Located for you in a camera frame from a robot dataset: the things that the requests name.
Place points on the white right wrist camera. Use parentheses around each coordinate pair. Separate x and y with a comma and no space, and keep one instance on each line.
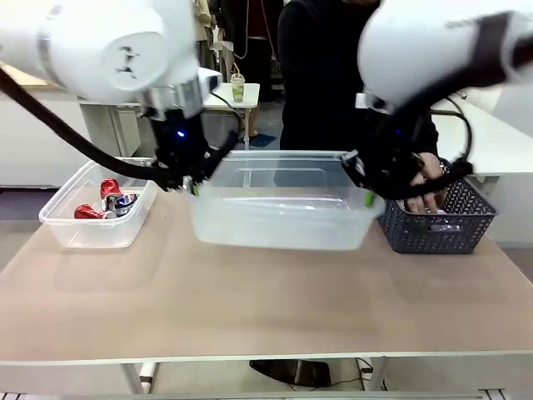
(370,102)

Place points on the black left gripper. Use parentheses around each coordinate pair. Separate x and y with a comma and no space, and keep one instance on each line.
(179,141)

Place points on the crushed blue silver can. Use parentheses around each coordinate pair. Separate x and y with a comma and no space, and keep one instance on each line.
(124,203)

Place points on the dark grey plastic basket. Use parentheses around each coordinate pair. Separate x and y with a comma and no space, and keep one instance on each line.
(437,237)

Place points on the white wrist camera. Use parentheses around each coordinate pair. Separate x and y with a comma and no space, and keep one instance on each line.
(370,102)
(210,81)

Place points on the person's left forearm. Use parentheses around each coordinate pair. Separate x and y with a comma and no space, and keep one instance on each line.
(429,137)

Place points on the crushed red can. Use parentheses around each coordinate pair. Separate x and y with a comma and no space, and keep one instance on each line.
(109,188)
(89,212)

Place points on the person in black jacket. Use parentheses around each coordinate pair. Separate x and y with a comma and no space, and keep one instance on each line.
(320,83)

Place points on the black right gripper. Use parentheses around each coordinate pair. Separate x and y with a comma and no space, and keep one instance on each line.
(387,150)

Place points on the white table leg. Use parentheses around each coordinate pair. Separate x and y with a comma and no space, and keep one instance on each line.
(133,377)

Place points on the crumpled silver wrapper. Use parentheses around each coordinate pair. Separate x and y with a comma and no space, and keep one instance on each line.
(447,223)

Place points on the plastic drink cup with straw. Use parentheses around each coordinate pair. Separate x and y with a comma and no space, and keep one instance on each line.
(238,87)

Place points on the person in dark coat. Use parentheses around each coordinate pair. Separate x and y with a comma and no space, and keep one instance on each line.
(254,41)

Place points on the clear plastic bin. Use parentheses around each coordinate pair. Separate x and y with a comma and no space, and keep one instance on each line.
(283,216)
(83,233)

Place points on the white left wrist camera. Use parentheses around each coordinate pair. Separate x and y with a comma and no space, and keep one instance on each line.
(210,81)

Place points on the person's left hand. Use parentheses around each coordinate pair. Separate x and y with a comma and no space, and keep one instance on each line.
(429,166)

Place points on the white side table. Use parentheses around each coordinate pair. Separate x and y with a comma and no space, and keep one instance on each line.
(499,133)

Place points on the blue floor mat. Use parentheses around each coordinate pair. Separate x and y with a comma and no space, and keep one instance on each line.
(264,141)

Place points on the person in beige clothes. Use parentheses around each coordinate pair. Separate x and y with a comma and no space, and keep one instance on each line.
(204,25)

